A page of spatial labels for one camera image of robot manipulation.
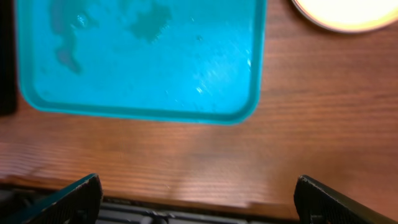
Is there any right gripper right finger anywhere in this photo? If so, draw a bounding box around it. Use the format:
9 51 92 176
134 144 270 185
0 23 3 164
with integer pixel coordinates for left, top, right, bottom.
294 175 397 224

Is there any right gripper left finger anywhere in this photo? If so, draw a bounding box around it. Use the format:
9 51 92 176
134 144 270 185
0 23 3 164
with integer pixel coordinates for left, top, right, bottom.
1 174 103 224

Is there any yellow green plate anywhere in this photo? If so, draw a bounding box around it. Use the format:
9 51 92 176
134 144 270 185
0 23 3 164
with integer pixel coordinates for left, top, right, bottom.
292 0 397 34

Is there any black rectangular tray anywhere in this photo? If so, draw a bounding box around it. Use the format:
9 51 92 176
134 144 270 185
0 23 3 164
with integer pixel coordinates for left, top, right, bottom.
1 0 17 116

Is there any teal plastic tray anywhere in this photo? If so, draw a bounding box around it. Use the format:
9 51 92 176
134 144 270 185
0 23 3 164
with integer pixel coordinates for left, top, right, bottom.
13 0 267 125

